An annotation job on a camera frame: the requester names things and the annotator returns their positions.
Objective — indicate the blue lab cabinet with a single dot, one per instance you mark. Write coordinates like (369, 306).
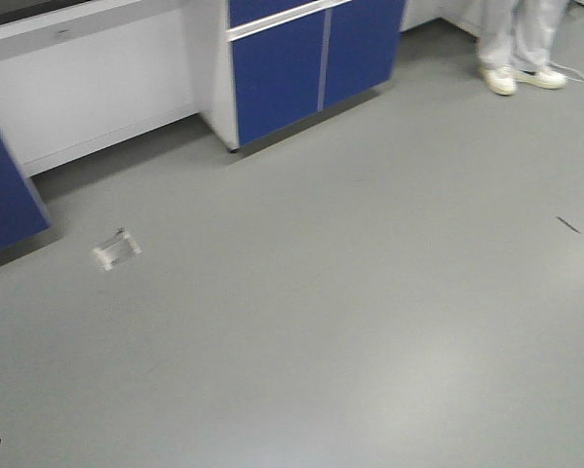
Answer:
(261, 66)

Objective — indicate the metal floor socket plate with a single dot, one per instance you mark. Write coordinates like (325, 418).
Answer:
(121, 247)

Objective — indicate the white shoe left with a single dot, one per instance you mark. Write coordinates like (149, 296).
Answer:
(500, 81)

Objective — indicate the white shoe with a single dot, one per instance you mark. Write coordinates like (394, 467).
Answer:
(500, 81)
(544, 78)

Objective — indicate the white bench panel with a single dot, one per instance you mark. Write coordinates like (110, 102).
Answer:
(81, 79)

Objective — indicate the blue cabinet left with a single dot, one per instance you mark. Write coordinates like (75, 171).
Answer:
(22, 213)

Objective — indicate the white shoe right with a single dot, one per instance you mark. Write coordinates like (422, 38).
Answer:
(544, 78)

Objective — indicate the person legs white trousers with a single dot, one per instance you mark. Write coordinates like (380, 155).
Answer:
(518, 33)

